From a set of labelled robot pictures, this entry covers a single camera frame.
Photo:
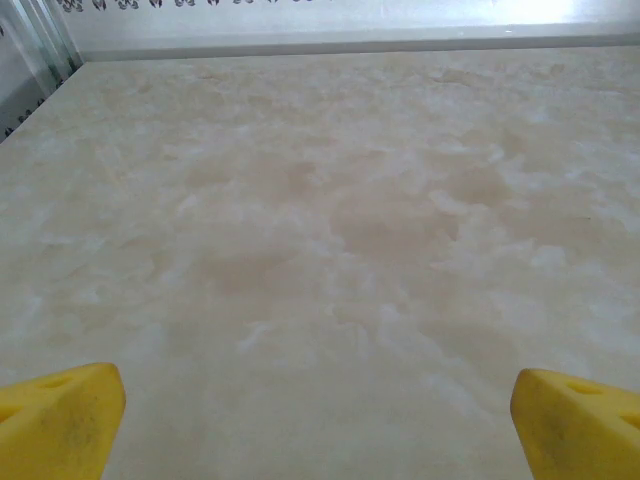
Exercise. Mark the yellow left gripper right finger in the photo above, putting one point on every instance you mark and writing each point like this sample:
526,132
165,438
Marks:
575,430

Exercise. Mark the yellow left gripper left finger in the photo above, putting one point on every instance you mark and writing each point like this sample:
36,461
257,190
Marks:
60,425

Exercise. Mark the aluminium frame post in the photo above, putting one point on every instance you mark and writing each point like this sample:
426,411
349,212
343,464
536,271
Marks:
50,40

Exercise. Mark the thin aluminium table rail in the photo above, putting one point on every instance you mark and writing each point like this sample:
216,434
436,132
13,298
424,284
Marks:
350,42

